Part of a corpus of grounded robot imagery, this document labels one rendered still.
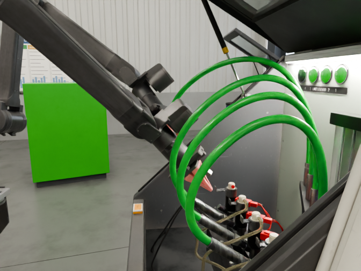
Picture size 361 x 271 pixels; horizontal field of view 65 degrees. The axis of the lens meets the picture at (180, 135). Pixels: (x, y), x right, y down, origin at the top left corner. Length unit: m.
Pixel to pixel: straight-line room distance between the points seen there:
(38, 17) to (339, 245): 0.54
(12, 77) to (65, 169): 3.03
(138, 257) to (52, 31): 0.52
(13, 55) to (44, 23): 0.53
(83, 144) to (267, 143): 3.13
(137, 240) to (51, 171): 3.26
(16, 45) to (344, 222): 0.98
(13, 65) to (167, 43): 6.45
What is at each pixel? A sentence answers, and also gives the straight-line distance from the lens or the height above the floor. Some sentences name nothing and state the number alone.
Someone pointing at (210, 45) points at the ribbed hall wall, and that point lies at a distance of 7.69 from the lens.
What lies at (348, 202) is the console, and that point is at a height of 1.23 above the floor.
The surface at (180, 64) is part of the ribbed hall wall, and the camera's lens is 7.39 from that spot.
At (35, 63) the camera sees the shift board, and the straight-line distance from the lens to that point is 7.12.
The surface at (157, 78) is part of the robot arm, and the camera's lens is 0.85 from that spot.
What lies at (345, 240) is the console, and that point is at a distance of 0.40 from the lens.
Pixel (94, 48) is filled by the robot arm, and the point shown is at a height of 1.46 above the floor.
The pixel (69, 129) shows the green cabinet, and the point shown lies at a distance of 3.89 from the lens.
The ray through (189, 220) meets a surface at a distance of 0.46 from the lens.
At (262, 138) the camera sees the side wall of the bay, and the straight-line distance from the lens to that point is 1.07.
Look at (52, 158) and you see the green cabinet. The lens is 3.96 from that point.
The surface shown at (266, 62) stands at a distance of 0.75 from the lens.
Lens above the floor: 1.37
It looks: 11 degrees down
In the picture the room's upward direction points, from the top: straight up
